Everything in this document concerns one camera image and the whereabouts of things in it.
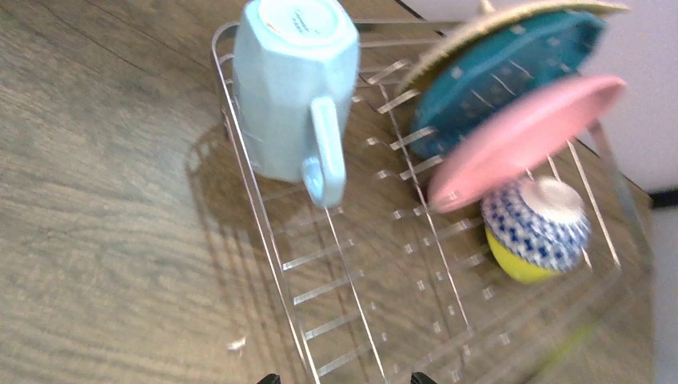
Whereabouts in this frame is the pink round plate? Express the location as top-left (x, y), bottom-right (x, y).
top-left (426, 74), bottom-right (627, 213)

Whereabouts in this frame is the lime green bowl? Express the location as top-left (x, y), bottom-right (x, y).
top-left (481, 177), bottom-right (591, 284)

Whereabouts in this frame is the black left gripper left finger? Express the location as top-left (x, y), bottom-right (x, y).
top-left (257, 373), bottom-right (281, 384)

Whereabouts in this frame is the teal polka dot plate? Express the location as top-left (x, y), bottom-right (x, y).
top-left (409, 10), bottom-right (608, 159)

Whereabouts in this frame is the bamboo pattern square plate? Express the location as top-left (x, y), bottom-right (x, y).
top-left (395, 0), bottom-right (630, 95)

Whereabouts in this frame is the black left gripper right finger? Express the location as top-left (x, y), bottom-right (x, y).
top-left (409, 372), bottom-right (437, 384)

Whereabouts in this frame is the light blue mug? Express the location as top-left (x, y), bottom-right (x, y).
top-left (233, 0), bottom-right (361, 207)

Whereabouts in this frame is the metal wire dish rack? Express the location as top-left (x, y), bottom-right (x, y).
top-left (211, 20), bottom-right (652, 383)

